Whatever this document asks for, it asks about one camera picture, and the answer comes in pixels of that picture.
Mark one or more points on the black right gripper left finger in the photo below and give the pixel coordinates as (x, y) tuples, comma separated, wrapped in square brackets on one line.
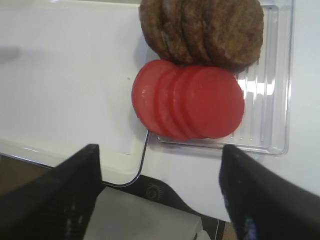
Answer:
[(57, 205)]

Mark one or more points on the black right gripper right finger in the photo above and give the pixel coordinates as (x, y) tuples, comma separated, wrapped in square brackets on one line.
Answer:
[(263, 206)]

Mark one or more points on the grey box under table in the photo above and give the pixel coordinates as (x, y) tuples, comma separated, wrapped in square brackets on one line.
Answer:
[(122, 216)]

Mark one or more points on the red tomato slice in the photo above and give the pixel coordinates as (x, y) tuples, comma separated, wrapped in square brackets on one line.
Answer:
[(143, 92), (177, 89), (213, 102), (167, 125)]

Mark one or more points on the clear bin with patties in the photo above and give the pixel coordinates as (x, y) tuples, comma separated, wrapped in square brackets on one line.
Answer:
[(266, 90)]

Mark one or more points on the white metal baking tray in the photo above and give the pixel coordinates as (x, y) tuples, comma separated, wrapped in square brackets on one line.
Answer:
[(66, 73)]

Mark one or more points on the brown beef patty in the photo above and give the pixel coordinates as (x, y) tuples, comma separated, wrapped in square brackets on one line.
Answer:
[(151, 22), (232, 32), (194, 15), (173, 32)]

